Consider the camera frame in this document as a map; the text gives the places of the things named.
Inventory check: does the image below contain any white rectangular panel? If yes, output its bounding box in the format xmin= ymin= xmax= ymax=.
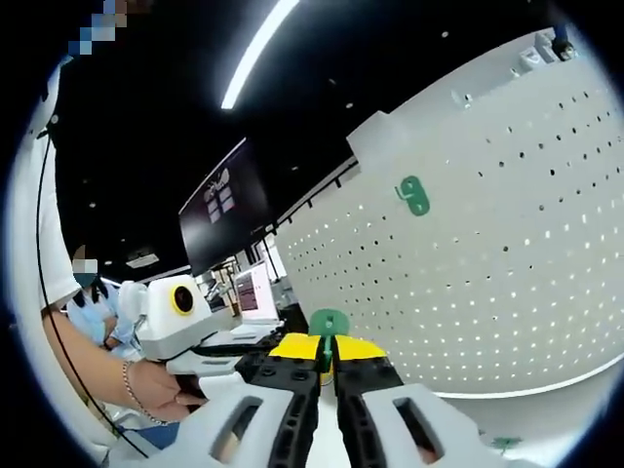
xmin=345 ymin=110 xmax=392 ymax=173

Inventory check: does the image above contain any person's left hand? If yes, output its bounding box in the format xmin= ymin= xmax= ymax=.
xmin=125 ymin=361 xmax=210 ymax=424

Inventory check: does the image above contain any thin black cable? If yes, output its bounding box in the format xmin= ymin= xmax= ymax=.
xmin=35 ymin=136 xmax=148 ymax=459

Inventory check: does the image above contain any silver chain bracelet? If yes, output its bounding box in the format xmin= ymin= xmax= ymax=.
xmin=121 ymin=360 xmax=170 ymax=427

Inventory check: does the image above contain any large black wall screen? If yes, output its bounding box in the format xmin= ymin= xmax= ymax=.
xmin=177 ymin=137 xmax=275 ymax=277

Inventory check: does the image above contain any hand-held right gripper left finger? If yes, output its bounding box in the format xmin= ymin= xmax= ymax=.
xmin=140 ymin=333 xmax=326 ymax=468

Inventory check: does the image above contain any green hook assembly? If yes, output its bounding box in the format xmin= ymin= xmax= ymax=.
xmin=488 ymin=434 xmax=524 ymax=457
xmin=393 ymin=175 xmax=431 ymax=217
xmin=308 ymin=307 xmax=351 ymax=387

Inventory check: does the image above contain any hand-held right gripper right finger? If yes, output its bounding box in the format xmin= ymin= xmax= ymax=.
xmin=331 ymin=333 xmax=506 ymax=468

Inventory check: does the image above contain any long ceiling light strip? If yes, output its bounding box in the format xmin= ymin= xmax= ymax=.
xmin=219 ymin=0 xmax=300 ymax=111

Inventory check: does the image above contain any white perforated mounting plate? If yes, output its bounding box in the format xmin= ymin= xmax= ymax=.
xmin=275 ymin=48 xmax=624 ymax=400

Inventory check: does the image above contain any open white laptop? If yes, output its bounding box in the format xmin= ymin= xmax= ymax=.
xmin=232 ymin=260 xmax=286 ymax=327

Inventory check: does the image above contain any small ceiling vent unit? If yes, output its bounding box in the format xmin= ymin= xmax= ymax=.
xmin=125 ymin=251 xmax=160 ymax=270

